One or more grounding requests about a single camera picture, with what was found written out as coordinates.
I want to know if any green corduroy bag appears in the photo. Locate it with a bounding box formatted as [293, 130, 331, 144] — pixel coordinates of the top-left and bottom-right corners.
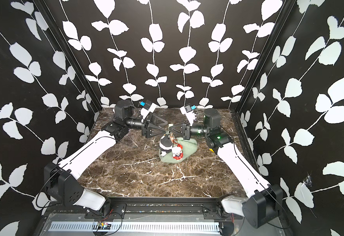
[159, 137, 198, 164]

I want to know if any black white plush charm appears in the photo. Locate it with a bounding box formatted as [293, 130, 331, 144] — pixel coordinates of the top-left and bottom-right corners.
[159, 134, 173, 157]

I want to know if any white red plush charm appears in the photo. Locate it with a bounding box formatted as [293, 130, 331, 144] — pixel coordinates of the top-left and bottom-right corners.
[172, 144, 183, 160]

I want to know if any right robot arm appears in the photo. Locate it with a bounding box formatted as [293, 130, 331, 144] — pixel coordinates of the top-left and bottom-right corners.
[169, 105, 283, 229]

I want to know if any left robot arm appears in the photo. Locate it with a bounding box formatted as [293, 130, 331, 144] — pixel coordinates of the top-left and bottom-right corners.
[43, 100, 168, 210]

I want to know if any small circuit board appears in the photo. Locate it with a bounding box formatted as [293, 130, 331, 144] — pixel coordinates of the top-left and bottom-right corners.
[93, 222, 112, 232]

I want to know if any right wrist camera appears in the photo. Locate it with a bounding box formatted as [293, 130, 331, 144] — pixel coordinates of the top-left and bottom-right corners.
[180, 104, 196, 126]

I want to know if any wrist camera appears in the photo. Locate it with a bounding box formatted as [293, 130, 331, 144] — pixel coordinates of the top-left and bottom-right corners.
[180, 104, 196, 126]
[139, 100, 157, 120]

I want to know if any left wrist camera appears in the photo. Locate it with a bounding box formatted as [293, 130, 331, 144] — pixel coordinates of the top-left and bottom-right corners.
[139, 100, 157, 120]

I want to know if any perforated metal rail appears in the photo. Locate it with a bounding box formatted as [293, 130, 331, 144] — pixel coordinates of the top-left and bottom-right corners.
[47, 221, 221, 234]

